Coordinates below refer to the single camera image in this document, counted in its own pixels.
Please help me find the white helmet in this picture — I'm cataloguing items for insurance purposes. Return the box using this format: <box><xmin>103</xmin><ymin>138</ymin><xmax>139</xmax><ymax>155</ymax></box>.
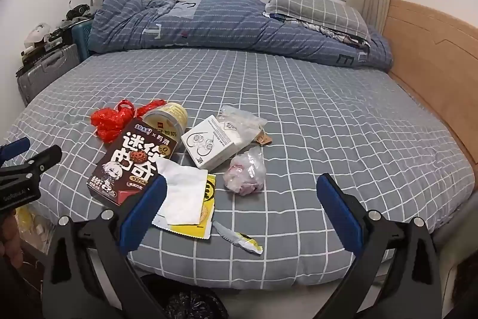
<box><xmin>24</xmin><ymin>23</ymin><xmax>53</xmax><ymax>47</ymax></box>

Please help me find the red plastic bag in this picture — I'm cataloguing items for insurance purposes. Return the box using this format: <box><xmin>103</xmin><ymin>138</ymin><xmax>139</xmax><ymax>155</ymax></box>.
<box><xmin>91</xmin><ymin>98</ymin><xmax>167</xmax><ymax>145</ymax></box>

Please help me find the grey checked pillow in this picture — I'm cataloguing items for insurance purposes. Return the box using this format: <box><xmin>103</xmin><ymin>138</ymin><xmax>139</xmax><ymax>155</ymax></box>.
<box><xmin>265</xmin><ymin>0</ymin><xmax>370</xmax><ymax>43</ymax></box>

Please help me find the clear bag with string tag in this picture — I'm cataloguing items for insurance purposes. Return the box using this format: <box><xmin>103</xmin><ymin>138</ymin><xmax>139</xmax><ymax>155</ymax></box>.
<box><xmin>217</xmin><ymin>105</ymin><xmax>273</xmax><ymax>147</ymax></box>

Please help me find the small yellow torn wrapper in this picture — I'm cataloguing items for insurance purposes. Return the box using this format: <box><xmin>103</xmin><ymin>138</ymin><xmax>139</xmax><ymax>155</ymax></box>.
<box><xmin>212</xmin><ymin>221</ymin><xmax>264</xmax><ymax>255</ymax></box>

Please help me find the teal plastic box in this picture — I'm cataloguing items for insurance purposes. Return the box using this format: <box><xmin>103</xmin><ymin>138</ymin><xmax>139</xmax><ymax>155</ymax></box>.
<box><xmin>72</xmin><ymin>17</ymin><xmax>94</xmax><ymax>62</ymax></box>

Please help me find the yellow plastic bag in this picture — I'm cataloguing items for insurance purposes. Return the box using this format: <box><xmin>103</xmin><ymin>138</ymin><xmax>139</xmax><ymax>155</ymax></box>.
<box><xmin>15</xmin><ymin>207</ymin><xmax>51</xmax><ymax>248</ymax></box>

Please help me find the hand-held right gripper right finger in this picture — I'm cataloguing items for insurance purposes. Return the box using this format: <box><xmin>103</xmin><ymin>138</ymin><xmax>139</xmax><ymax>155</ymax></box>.
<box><xmin>315</xmin><ymin>173</ymin><xmax>443</xmax><ymax>319</ymax></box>

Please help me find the wooden headboard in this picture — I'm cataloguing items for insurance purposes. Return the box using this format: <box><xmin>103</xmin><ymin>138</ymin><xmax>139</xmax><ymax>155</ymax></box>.
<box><xmin>383</xmin><ymin>0</ymin><xmax>478</xmax><ymax>164</ymax></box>

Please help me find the brown snack box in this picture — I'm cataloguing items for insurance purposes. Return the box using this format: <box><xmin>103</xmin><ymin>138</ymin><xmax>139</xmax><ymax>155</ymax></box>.
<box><xmin>87</xmin><ymin>117</ymin><xmax>177</xmax><ymax>208</ymax></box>

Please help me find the grey suitcase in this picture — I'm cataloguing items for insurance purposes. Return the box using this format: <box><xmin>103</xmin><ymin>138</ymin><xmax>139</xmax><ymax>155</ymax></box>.
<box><xmin>16</xmin><ymin>44</ymin><xmax>81</xmax><ymax>106</ymax></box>

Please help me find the white cardboard box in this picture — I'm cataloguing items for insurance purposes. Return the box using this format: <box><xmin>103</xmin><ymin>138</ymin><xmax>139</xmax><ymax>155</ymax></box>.
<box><xmin>181</xmin><ymin>115</ymin><xmax>244</xmax><ymax>170</ymax></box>

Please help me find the black trash bin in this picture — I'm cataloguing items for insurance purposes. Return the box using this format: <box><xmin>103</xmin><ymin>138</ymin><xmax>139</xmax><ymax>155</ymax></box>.
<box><xmin>144</xmin><ymin>274</ymin><xmax>229</xmax><ymax>319</ymax></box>

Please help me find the clear bag with pink contents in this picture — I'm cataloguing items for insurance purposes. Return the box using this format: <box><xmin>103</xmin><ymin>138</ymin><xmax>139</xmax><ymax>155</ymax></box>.
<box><xmin>223</xmin><ymin>146</ymin><xmax>266</xmax><ymax>197</ymax></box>

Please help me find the blue striped quilt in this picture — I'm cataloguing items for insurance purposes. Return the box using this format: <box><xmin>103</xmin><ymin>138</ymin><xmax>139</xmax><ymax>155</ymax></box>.
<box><xmin>88</xmin><ymin>0</ymin><xmax>393</xmax><ymax>70</ymax></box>

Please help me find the white tissue paper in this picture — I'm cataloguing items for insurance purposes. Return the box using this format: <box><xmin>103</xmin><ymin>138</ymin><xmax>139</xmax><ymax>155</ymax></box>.
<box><xmin>151</xmin><ymin>158</ymin><xmax>209</xmax><ymax>227</ymax></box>

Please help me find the bed with grey checked sheet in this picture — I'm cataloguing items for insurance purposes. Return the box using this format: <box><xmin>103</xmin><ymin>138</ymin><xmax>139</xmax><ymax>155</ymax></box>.
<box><xmin>4</xmin><ymin>49</ymin><xmax>476</xmax><ymax>291</ymax></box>

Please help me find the printed pillow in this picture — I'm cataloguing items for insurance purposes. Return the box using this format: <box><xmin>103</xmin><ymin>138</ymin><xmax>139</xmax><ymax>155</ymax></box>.
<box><xmin>284</xmin><ymin>16</ymin><xmax>372</xmax><ymax>48</ymax></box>

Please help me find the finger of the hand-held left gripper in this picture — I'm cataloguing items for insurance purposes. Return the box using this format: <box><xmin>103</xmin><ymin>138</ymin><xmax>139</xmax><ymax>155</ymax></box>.
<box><xmin>0</xmin><ymin>145</ymin><xmax>63</xmax><ymax>179</ymax></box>
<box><xmin>0</xmin><ymin>138</ymin><xmax>31</xmax><ymax>164</ymax></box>

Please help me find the black clutter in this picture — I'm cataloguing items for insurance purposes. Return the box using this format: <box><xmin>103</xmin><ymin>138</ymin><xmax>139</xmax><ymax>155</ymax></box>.
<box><xmin>66</xmin><ymin>1</ymin><xmax>92</xmax><ymax>21</ymax></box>

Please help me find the yellow yogurt cup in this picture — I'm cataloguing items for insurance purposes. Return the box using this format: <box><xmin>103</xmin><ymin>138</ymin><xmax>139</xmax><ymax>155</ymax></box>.
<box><xmin>144</xmin><ymin>101</ymin><xmax>188</xmax><ymax>151</ymax></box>

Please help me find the yellow snack packet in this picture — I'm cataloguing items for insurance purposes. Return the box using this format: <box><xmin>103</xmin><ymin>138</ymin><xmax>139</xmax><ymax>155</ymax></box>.
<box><xmin>152</xmin><ymin>173</ymin><xmax>217</xmax><ymax>241</ymax></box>

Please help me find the person's left hand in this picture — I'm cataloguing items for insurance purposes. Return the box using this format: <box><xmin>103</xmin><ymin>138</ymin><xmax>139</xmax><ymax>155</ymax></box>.
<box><xmin>0</xmin><ymin>220</ymin><xmax>24</xmax><ymax>269</ymax></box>

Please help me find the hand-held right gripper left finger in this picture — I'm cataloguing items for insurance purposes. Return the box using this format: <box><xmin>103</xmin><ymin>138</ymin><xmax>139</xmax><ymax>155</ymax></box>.
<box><xmin>41</xmin><ymin>175</ymin><xmax>168</xmax><ymax>319</ymax></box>

